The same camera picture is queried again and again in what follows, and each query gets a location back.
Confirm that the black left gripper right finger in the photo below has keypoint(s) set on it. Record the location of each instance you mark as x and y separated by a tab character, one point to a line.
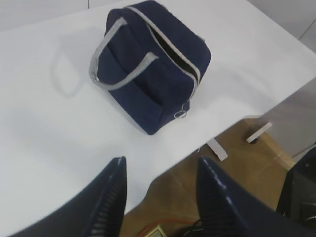
227	210

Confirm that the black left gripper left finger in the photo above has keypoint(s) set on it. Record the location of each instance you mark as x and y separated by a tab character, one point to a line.
97	211

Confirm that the navy blue lunch bag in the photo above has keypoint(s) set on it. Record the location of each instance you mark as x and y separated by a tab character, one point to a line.
150	63

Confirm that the white table leg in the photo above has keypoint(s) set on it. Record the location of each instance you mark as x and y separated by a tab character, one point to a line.
217	149

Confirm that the black box on floor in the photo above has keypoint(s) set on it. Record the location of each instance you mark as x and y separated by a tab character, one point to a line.
297	200

